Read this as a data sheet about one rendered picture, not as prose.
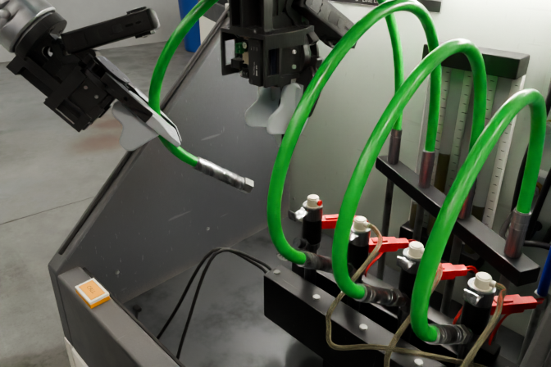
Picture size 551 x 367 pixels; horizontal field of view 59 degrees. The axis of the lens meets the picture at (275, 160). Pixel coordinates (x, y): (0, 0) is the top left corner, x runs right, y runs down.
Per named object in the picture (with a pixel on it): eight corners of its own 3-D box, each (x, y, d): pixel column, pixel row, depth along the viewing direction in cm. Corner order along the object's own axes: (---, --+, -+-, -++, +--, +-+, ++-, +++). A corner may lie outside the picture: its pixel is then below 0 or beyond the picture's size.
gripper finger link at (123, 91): (148, 122, 62) (95, 74, 60) (157, 112, 62) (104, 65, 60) (141, 125, 57) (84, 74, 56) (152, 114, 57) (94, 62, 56)
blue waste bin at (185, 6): (173, 47, 684) (168, -9, 651) (210, 43, 717) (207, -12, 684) (193, 56, 640) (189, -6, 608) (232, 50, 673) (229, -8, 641)
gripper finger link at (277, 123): (256, 160, 56) (255, 83, 52) (291, 147, 60) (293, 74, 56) (275, 169, 54) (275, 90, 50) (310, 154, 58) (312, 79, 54)
